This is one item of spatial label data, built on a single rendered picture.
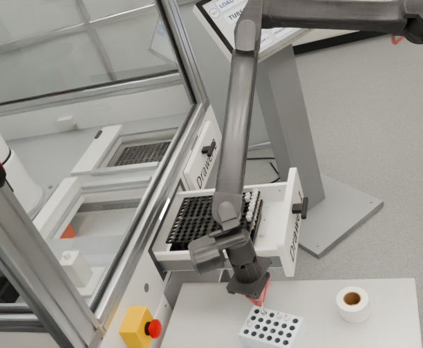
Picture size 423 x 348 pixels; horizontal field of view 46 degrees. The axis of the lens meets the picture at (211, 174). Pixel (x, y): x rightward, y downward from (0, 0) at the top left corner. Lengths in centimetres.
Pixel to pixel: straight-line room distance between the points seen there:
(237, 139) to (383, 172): 183
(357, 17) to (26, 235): 79
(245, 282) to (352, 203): 157
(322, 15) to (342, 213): 152
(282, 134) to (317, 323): 124
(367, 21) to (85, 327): 85
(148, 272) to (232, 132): 42
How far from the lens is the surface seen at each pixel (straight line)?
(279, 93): 218
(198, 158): 154
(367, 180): 275
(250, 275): 104
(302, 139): 235
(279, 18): 113
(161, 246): 134
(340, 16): 114
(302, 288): 125
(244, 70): 108
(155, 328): 112
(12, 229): 87
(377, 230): 246
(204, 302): 130
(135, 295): 119
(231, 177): 101
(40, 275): 92
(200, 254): 100
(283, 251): 114
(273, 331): 116
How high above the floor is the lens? 169
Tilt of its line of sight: 33 degrees down
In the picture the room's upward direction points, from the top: 20 degrees counter-clockwise
